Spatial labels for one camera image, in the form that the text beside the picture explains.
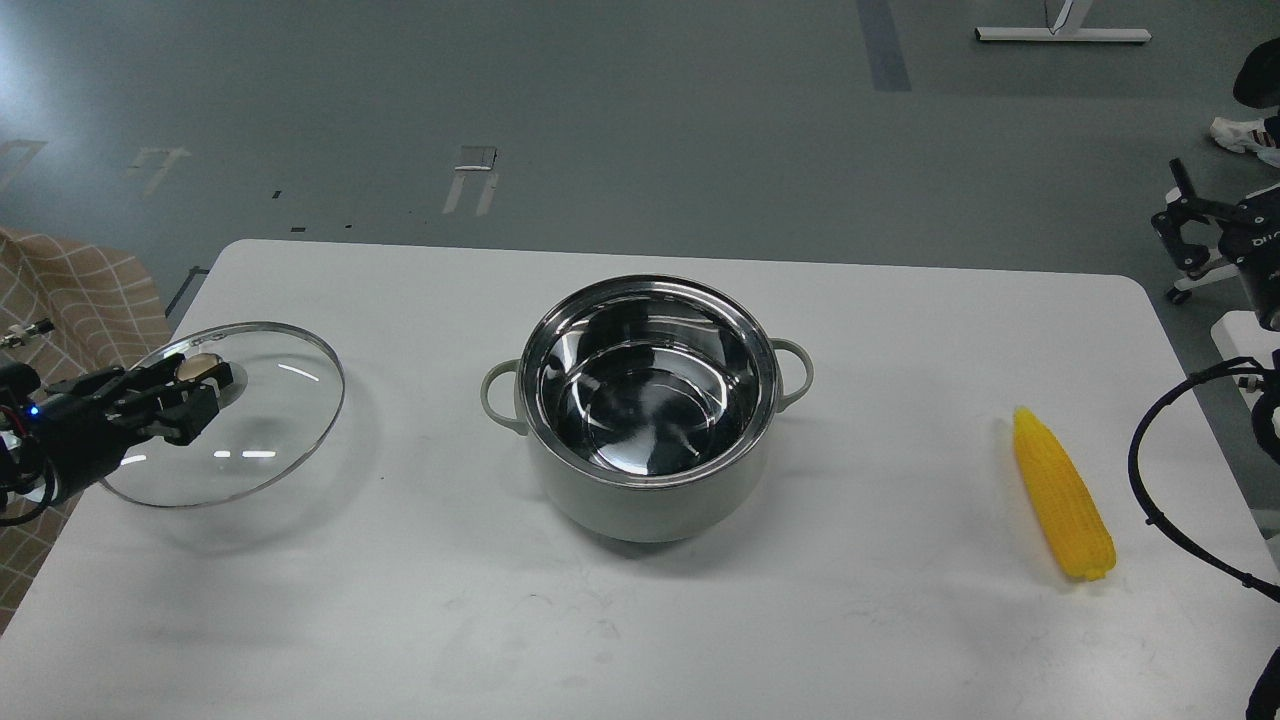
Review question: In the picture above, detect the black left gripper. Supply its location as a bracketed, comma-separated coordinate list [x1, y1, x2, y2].
[28, 352, 237, 493]

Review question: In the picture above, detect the white desk foot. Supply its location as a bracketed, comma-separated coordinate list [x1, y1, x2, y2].
[973, 1, 1152, 45]

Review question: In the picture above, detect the grey cooking pot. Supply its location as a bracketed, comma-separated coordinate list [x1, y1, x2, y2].
[479, 274, 817, 544]

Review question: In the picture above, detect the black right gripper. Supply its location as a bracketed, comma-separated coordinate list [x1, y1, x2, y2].
[1149, 158, 1279, 332]

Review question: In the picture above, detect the white sneaker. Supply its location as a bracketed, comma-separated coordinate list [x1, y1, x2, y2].
[1210, 117, 1279, 168]

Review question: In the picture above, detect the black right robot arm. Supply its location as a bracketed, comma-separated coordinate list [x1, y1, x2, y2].
[1123, 158, 1277, 719]

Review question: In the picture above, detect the glass pot lid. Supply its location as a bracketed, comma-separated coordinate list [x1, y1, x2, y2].
[101, 322, 346, 509]

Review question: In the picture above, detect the brown checked cloth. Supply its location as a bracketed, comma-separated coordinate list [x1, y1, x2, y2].
[0, 227, 175, 635]

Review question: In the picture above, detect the white office chair base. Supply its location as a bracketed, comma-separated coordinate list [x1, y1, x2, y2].
[1164, 258, 1240, 306]

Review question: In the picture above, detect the yellow corn cob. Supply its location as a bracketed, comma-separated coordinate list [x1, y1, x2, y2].
[1012, 406, 1117, 582]

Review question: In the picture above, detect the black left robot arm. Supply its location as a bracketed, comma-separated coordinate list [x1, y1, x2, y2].
[3, 325, 247, 528]

